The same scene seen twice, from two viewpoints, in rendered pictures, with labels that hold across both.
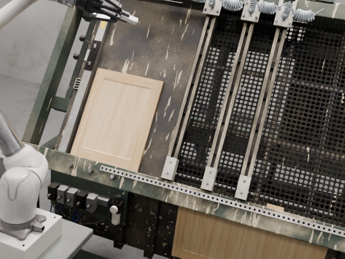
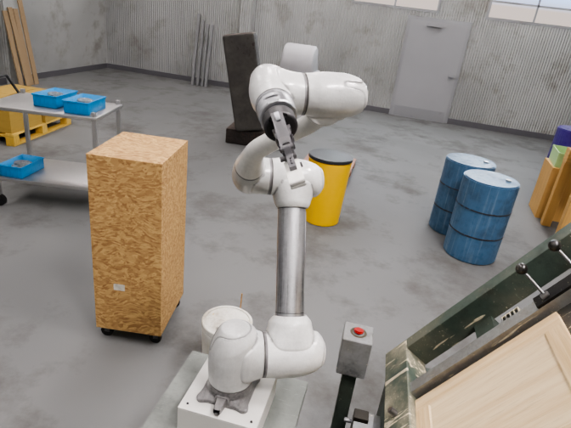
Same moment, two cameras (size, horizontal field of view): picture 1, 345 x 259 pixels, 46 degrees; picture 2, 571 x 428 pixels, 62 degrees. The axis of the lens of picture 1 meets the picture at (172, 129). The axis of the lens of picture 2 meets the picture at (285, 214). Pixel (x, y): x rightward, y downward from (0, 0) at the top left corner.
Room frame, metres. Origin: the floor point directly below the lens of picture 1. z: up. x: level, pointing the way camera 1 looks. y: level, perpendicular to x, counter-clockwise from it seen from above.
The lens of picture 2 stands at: (1.50, -0.63, 2.12)
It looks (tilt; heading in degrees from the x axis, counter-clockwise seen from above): 24 degrees down; 84
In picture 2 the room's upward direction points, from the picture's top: 7 degrees clockwise
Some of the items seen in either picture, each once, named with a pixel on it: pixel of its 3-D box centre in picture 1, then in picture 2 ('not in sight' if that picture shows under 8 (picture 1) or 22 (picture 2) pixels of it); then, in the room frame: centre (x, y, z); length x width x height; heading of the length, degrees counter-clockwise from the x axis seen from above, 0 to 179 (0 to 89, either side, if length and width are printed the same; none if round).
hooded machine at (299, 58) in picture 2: not in sight; (296, 85); (2.32, 8.33, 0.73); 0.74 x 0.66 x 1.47; 72
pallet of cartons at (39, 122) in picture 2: not in sight; (14, 112); (-1.84, 6.25, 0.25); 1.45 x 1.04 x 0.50; 74
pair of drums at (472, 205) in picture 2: not in sight; (470, 205); (3.85, 3.80, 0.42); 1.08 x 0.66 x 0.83; 73
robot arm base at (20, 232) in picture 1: (22, 220); (228, 386); (1.50, 0.62, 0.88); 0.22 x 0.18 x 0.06; 74
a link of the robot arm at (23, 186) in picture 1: (18, 191); (235, 351); (1.52, 0.64, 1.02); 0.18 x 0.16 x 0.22; 6
